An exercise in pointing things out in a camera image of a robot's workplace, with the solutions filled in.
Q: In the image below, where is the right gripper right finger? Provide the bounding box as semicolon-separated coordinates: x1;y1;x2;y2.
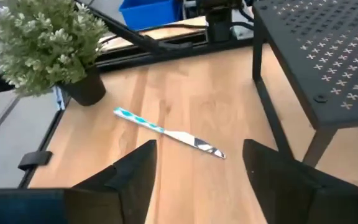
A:
242;139;358;224

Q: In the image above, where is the potted artificial green plant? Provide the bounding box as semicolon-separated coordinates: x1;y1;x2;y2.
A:
0;0;109;107

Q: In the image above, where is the blue-handled table knife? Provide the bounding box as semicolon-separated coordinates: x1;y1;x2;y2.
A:
113;107;227;160

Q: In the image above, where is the black table edge clamp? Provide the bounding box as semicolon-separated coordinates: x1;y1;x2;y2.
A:
17;150;54;171

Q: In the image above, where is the silver aluminium post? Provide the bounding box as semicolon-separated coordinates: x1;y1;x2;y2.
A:
53;85;71;110

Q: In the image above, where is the black perforated metal shelf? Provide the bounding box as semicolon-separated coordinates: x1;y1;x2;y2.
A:
252;0;358;167

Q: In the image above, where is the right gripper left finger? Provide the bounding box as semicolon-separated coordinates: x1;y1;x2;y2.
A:
0;139;157;224

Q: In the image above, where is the blue plastic bin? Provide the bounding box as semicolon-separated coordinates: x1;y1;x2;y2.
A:
119;0;185;31

